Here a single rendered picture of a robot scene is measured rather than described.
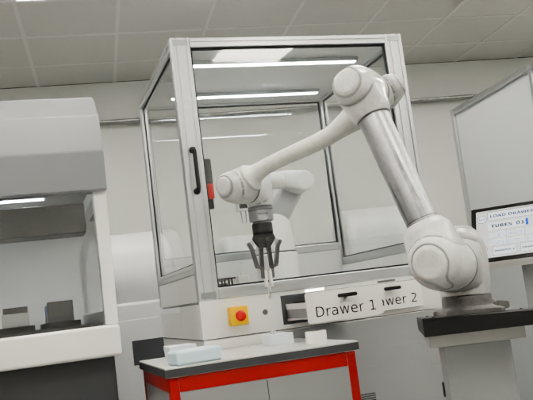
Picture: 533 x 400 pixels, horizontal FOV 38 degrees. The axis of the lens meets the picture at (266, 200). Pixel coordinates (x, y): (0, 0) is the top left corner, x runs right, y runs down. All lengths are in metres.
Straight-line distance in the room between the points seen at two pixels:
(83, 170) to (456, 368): 1.38
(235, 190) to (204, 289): 0.52
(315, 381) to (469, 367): 0.47
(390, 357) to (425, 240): 1.06
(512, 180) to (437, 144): 2.12
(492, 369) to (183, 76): 1.60
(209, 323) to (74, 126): 0.89
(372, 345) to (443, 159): 3.93
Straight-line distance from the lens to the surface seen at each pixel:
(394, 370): 3.24
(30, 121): 2.80
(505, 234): 3.39
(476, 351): 2.45
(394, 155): 2.38
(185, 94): 3.10
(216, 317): 2.99
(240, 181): 2.64
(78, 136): 2.76
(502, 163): 5.01
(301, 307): 2.90
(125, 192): 6.26
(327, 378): 2.50
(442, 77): 7.14
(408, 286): 3.25
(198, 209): 3.01
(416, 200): 2.34
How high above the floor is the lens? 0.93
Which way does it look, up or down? 7 degrees up
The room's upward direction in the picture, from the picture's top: 7 degrees counter-clockwise
